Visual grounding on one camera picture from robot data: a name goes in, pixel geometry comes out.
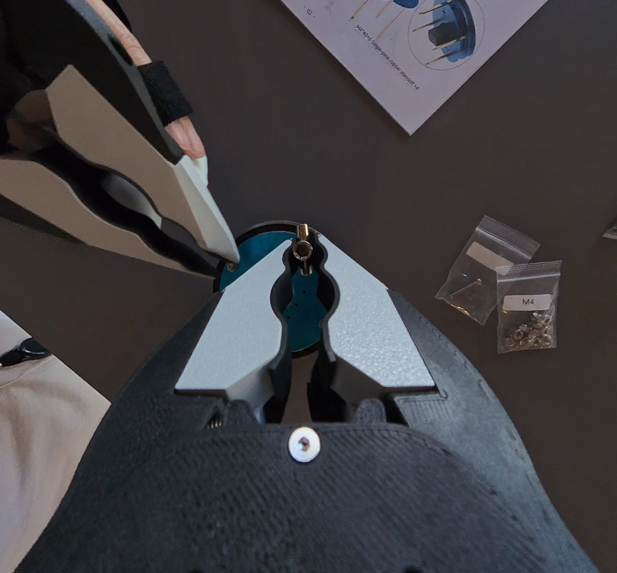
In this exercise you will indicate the person's left hand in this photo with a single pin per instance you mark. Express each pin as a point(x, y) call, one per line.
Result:
point(188, 142)

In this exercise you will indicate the clear bag of dark screws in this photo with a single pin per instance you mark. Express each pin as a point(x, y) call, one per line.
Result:
point(611, 232)

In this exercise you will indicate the blue disc with black rim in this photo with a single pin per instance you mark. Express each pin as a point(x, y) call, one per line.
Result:
point(301, 327)

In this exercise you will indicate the person's white t-shirt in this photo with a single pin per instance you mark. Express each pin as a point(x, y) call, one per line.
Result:
point(38, 438)

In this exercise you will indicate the metal cross socket wrench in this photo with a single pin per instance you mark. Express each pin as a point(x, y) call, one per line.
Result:
point(303, 248)

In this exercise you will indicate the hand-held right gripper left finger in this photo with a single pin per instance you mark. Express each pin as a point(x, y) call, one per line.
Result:
point(231, 341)

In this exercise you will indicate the instruction sheet with blue drawings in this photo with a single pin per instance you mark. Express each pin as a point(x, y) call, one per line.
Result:
point(409, 28)

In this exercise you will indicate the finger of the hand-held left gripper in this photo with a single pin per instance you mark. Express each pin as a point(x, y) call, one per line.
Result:
point(58, 207)
point(111, 129)

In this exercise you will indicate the clear plastic parts bag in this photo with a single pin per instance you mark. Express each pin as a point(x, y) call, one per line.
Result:
point(477, 274)
point(528, 313)

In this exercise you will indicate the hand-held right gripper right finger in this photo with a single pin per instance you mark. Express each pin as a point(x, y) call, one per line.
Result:
point(376, 337)

